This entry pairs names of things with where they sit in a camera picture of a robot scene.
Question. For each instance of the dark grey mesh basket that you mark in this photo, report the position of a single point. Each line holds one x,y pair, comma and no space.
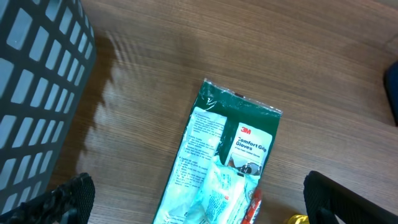
47,54

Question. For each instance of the small yellow bottle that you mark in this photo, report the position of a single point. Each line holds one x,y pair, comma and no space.
298,219

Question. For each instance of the blue object at edge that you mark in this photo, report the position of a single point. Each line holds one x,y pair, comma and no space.
390,80

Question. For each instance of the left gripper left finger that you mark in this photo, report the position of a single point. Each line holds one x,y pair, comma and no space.
71,202

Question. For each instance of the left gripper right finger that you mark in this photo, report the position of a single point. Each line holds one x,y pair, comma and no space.
327,201

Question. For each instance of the red white tube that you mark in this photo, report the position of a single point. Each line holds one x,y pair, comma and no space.
254,207

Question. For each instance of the green package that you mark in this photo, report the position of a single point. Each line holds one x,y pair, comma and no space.
221,157

